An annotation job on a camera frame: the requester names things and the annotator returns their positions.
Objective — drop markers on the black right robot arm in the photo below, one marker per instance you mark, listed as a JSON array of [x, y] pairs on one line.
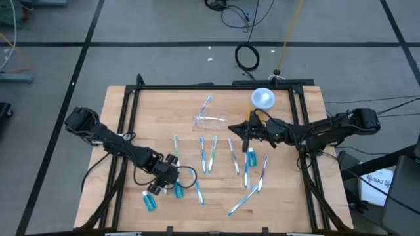
[[328, 129]]

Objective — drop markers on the black aluminium table frame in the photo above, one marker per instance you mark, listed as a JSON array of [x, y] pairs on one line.
[[213, 87]]

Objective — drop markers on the green toothbrush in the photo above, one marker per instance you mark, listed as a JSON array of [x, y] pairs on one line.
[[176, 147], [212, 154]]

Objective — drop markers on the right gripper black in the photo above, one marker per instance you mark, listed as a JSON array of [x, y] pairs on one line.
[[260, 131]]

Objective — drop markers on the black power strip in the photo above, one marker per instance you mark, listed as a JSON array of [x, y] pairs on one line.
[[262, 82]]

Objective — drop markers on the grey metal foot bar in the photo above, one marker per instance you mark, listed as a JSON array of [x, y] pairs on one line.
[[16, 78]]

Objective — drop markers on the grey metal base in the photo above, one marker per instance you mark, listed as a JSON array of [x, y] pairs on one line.
[[42, 2]]

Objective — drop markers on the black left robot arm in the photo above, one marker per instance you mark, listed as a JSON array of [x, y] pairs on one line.
[[108, 137]]

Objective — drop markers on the black case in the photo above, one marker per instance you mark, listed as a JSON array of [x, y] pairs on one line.
[[403, 196]]

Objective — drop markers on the clear acrylic organizer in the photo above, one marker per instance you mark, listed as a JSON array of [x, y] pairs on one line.
[[218, 124]]

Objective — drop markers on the black metal beam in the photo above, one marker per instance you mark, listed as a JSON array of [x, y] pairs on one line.
[[377, 164]]

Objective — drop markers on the black floor object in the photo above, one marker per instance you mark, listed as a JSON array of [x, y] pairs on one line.
[[4, 113]]

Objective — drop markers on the purple toothbrush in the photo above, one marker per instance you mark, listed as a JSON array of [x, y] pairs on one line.
[[262, 173]]

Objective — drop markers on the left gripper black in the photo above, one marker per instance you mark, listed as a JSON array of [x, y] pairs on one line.
[[168, 175]]

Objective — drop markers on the black stand post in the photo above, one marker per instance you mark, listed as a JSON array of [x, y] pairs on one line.
[[277, 72]]

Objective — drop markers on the dark green bin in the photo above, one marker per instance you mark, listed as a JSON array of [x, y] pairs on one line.
[[11, 14]]

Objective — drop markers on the yellow canister with white lid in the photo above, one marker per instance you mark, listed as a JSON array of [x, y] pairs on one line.
[[262, 98]]

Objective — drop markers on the small blue mouthwash bottle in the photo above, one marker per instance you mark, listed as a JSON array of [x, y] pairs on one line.
[[252, 159], [179, 191], [149, 201]]

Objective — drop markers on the white printed box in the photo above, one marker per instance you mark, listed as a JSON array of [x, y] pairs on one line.
[[374, 190]]

